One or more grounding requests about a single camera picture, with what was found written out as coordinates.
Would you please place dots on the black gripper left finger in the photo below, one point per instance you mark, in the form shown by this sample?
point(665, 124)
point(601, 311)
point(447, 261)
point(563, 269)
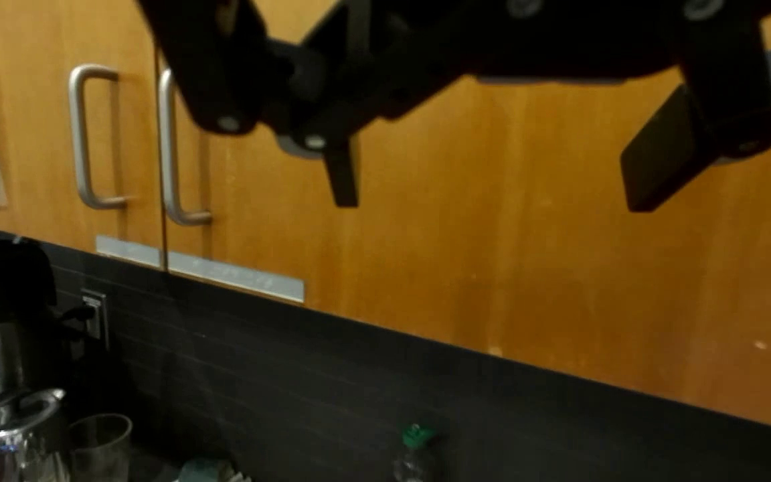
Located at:
point(214, 62)

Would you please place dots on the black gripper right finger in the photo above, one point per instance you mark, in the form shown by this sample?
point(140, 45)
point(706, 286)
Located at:
point(724, 82)

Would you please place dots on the wooden cabinet door with sign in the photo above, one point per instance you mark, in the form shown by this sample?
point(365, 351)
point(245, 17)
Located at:
point(32, 115)

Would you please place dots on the grey tape strip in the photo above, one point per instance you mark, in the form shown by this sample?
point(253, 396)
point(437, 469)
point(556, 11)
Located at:
point(242, 280)

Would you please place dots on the clear drinking glass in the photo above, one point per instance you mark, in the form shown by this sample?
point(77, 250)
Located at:
point(100, 450)

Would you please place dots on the steel insulated pitcher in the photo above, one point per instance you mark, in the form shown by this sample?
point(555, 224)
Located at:
point(14, 432)

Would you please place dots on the green cap soap bottle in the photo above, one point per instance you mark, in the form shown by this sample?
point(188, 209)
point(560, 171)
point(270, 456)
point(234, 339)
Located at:
point(415, 450)

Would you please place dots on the steel wall outlet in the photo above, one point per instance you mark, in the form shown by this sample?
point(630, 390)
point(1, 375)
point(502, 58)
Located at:
point(93, 313)

